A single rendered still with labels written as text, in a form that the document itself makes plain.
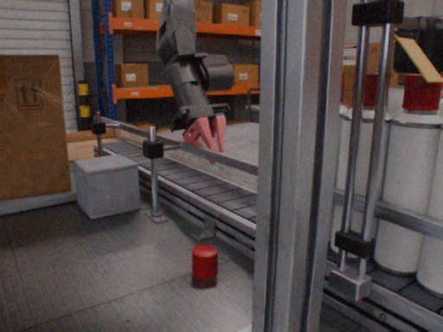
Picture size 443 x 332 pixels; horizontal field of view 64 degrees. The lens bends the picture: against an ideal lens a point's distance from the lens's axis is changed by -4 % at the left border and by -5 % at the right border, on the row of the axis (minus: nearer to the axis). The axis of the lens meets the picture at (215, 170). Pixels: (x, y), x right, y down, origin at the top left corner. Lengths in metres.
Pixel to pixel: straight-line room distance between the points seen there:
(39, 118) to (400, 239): 0.63
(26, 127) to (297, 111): 0.59
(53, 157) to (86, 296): 0.37
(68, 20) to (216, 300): 4.32
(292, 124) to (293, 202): 0.06
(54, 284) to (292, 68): 0.38
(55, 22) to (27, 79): 3.84
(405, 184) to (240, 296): 0.22
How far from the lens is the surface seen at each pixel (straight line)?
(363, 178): 0.41
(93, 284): 0.49
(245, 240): 0.53
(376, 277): 0.42
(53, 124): 0.76
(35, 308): 0.47
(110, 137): 1.48
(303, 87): 0.26
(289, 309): 0.32
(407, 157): 0.39
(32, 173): 0.78
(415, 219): 0.37
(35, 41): 4.54
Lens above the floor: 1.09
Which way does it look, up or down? 15 degrees down
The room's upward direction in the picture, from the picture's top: straight up
